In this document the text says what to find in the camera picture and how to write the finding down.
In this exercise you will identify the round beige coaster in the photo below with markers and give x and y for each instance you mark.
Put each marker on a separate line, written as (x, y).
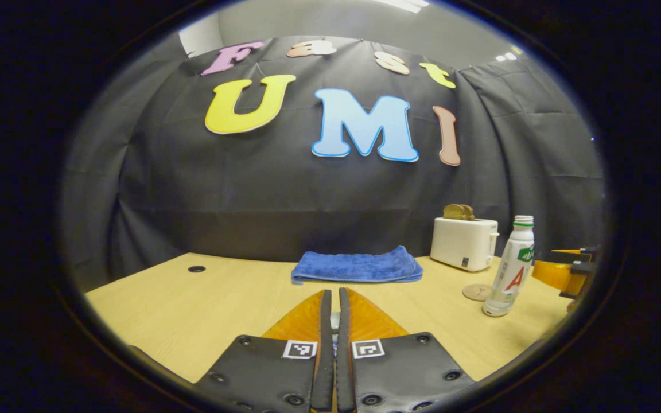
(474, 292)

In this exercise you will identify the blue folded towel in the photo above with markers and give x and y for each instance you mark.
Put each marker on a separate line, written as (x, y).
(356, 265)

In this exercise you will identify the white toaster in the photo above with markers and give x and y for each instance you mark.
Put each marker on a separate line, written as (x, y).
(462, 244)

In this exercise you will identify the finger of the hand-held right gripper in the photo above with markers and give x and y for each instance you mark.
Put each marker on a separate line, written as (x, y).
(586, 253)
(554, 275)

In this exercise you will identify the long ceiling light panel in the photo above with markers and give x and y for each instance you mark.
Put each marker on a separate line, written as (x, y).
(402, 4)

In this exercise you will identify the white water bottle green label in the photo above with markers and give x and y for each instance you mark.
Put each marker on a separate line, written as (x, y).
(511, 269)

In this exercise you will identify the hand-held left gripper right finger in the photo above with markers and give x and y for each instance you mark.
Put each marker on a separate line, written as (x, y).
(343, 367)

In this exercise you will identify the brown bread slice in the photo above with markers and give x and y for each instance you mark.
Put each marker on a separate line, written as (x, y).
(453, 212)
(469, 213)

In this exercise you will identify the small ceiling light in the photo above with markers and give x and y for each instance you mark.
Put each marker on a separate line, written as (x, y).
(508, 54)

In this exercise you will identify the black backdrop cloth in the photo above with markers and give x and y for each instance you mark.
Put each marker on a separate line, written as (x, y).
(250, 189)

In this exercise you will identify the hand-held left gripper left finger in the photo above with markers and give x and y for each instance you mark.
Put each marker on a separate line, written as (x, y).
(323, 367)

